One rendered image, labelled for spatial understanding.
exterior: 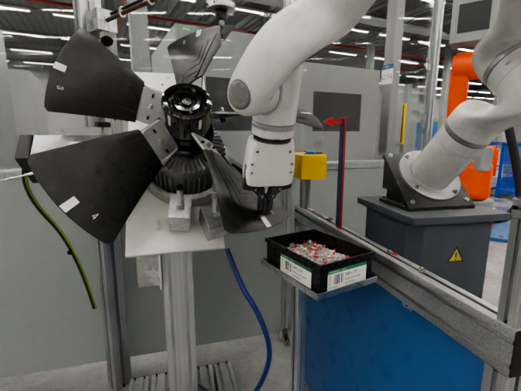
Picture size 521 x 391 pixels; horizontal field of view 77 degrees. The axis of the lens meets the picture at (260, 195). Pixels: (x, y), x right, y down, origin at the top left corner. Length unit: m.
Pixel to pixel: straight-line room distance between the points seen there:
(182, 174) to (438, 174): 0.71
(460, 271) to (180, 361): 0.88
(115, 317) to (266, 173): 1.17
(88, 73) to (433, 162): 0.93
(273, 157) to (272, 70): 0.20
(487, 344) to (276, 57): 0.56
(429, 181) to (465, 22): 3.73
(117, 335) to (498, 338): 1.43
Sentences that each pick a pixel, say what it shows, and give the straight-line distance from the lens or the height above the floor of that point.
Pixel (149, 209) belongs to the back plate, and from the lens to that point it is 0.98.
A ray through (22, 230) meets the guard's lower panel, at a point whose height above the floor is 0.74.
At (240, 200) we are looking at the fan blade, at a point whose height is 1.01.
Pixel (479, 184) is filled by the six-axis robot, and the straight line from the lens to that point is 4.49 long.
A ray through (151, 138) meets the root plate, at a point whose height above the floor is 1.14.
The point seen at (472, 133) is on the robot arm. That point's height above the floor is 1.15.
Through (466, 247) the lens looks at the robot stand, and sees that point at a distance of 1.09.
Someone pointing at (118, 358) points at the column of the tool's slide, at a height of 0.16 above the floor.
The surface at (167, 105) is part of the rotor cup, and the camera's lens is 0.81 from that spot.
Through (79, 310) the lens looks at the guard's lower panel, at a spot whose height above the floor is 0.33.
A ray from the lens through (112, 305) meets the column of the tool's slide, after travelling 1.63.
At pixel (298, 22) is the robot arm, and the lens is 0.53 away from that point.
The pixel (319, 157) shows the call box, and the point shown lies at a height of 1.06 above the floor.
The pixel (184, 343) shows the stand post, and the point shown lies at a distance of 1.16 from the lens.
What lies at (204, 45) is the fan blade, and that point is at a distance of 1.04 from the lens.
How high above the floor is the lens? 1.15
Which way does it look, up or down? 11 degrees down
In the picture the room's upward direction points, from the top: straight up
